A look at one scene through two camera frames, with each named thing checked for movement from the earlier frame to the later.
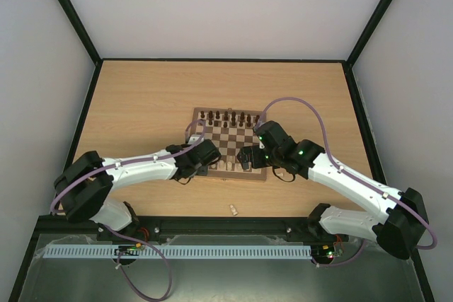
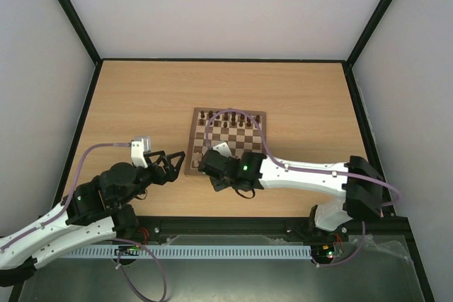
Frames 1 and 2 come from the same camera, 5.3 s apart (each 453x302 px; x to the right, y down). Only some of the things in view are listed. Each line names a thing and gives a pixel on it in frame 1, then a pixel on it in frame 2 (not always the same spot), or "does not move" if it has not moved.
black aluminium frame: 90,227 does not move
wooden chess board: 232,129 does not move
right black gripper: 244,157 -> 219,182
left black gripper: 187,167 -> 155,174
